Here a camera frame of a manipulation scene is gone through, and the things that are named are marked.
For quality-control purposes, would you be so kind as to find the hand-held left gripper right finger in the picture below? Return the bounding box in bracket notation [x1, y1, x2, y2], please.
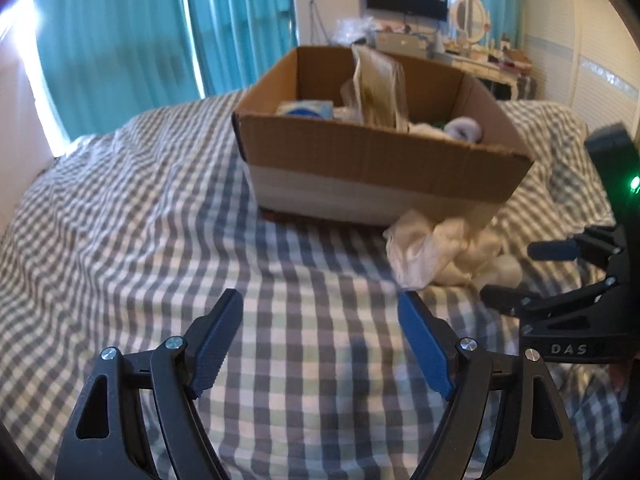
[397, 290, 584, 480]

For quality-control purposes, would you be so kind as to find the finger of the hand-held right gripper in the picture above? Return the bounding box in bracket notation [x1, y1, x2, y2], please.
[527, 226, 627, 267]
[479, 267, 626, 332]

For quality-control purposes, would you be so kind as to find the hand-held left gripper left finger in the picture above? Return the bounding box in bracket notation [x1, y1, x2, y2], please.
[55, 288, 244, 480]

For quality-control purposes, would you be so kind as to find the cream cloth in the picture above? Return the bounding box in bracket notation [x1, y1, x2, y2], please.
[432, 215, 524, 288]

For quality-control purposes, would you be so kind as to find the white plastic bag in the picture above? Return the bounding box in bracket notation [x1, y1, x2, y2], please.
[383, 210, 453, 291]

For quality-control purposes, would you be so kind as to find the brown cardboard box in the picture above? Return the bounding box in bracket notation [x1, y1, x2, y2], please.
[232, 46, 536, 230]

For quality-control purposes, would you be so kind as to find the white soft cloth roll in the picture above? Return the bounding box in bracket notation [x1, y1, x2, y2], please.
[409, 117, 486, 144]

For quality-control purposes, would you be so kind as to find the grey checkered bed sheet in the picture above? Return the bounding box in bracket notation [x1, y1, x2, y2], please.
[0, 91, 632, 480]

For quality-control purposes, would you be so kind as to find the white wardrobe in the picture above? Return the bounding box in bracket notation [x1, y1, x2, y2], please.
[520, 0, 640, 143]

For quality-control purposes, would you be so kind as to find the white dressing table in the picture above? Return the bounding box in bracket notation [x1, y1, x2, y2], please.
[432, 40, 538, 102]

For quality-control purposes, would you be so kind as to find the clear plastic packet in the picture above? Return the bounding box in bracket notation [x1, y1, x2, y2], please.
[340, 44, 412, 132]

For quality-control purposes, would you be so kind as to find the white oval vanity mirror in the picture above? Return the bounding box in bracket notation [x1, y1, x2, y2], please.
[448, 0, 491, 46]

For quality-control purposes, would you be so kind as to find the blue tissue packet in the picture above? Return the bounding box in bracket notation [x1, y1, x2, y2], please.
[276, 100, 335, 120]

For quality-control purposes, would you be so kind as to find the silver laptop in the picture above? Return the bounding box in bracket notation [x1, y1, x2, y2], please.
[374, 30, 432, 56]

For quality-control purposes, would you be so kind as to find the clear plastic bag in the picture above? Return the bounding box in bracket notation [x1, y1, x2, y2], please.
[331, 16, 377, 47]

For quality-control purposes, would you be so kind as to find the teal curtain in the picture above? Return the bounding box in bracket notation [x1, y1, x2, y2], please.
[30, 0, 300, 143]

